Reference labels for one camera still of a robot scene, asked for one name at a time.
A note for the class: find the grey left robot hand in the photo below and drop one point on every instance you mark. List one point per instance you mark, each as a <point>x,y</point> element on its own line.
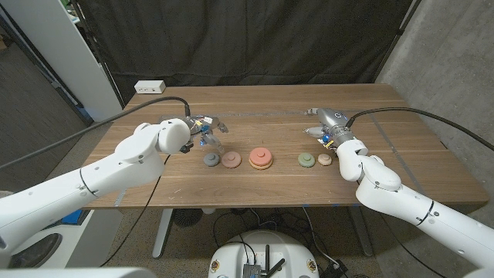
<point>198,126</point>

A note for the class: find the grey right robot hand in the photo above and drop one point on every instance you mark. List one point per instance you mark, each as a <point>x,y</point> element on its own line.
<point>333,117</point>

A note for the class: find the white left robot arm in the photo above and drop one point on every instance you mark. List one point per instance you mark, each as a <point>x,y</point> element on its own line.
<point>96,177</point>

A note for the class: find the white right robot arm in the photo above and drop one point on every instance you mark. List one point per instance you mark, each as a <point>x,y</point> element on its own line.
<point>417,212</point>

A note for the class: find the white power strip box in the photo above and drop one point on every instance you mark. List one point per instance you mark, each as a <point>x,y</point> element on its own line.
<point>149,87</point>

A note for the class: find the round black floor fan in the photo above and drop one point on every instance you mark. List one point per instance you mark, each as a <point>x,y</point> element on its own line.
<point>188,217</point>

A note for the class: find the black curtain backdrop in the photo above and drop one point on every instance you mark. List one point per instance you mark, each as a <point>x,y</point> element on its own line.
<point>247,38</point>

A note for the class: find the white table leg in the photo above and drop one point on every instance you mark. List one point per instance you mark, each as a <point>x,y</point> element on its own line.
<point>164,231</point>

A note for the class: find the grey table leg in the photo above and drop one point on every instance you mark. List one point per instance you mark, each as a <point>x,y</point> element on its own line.
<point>361,231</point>

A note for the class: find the white robot torso base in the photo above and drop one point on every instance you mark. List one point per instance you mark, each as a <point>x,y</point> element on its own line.
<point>227,255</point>

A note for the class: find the black power adapter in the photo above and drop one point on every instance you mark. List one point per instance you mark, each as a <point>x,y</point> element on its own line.
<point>333,269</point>

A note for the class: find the black antenna electronics module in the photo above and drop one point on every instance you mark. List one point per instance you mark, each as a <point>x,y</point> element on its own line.
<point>252,270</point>

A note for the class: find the white wall panel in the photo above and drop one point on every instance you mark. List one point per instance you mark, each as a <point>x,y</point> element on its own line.
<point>58,46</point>

